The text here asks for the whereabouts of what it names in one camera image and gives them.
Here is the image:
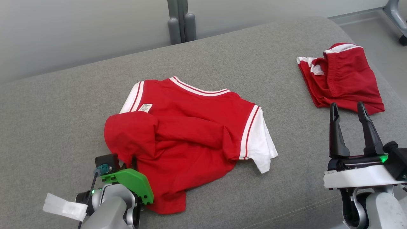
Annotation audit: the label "grey chair leg with caster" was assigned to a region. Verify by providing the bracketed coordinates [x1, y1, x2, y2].
[383, 0, 407, 46]

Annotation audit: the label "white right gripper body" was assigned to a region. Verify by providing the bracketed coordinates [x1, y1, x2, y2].
[324, 154, 407, 191]

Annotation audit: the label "red shorts with white trim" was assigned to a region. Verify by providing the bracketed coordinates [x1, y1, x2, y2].
[297, 43, 385, 116]

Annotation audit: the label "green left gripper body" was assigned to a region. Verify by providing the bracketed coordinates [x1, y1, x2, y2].
[100, 169, 154, 205]

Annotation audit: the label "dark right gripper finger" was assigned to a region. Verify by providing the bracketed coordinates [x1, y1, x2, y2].
[357, 101, 385, 156]
[329, 102, 350, 159]

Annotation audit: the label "grey fabric sofa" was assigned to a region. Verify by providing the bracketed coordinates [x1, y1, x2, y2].
[0, 17, 407, 229]

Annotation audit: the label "red jersey with white sleeves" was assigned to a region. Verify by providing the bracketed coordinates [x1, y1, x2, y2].
[104, 76, 279, 214]

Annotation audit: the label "teal left cable connector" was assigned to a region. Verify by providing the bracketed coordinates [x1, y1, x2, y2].
[95, 164, 111, 177]

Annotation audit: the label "white tape tag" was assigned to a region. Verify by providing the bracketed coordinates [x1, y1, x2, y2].
[43, 193, 88, 222]

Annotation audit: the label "grey partition post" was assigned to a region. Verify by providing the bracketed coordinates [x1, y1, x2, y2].
[167, 0, 197, 45]

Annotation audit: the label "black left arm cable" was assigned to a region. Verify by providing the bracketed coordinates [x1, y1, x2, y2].
[78, 173, 99, 229]

